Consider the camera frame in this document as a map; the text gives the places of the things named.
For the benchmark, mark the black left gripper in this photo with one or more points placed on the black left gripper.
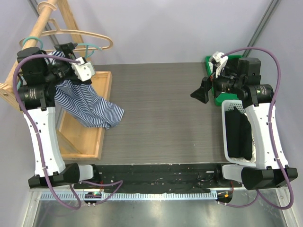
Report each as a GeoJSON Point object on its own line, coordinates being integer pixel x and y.
{"type": "Point", "coordinates": [68, 51]}

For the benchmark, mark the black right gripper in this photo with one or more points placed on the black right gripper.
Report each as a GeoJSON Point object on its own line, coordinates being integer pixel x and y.
{"type": "Point", "coordinates": [211, 84]}

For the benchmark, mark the green plastic tray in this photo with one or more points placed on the green plastic tray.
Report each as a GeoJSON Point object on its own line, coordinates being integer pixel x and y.
{"type": "Point", "coordinates": [225, 97]}

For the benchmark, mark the blue white striped tank top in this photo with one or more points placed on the blue white striped tank top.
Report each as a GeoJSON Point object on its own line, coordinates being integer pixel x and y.
{"type": "Point", "coordinates": [82, 102]}

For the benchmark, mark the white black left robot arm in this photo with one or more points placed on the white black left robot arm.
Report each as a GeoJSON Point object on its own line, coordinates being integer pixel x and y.
{"type": "Point", "coordinates": [37, 96]}

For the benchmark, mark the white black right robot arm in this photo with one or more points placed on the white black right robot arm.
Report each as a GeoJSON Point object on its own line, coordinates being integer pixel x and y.
{"type": "Point", "coordinates": [272, 169]}

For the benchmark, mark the wooden hanger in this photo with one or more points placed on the wooden hanger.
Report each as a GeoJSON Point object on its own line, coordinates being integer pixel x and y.
{"type": "Point", "coordinates": [45, 26]}

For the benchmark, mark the white perforated laundry basket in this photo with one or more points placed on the white perforated laundry basket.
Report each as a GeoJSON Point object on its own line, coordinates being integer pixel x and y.
{"type": "Point", "coordinates": [228, 105]}

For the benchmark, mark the black garment in basket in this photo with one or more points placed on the black garment in basket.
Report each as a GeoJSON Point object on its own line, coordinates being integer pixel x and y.
{"type": "Point", "coordinates": [230, 120]}

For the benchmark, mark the wooden tray base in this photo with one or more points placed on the wooden tray base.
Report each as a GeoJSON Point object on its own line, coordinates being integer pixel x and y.
{"type": "Point", "coordinates": [76, 142]}

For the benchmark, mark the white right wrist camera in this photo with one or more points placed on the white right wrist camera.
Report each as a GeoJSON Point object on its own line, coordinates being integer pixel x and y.
{"type": "Point", "coordinates": [218, 60]}

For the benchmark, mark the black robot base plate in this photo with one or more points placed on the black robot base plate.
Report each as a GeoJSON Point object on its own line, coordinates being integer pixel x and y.
{"type": "Point", "coordinates": [164, 178]}

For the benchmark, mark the white slotted cable duct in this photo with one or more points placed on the white slotted cable duct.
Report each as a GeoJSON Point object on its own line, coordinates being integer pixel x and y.
{"type": "Point", "coordinates": [93, 196]}

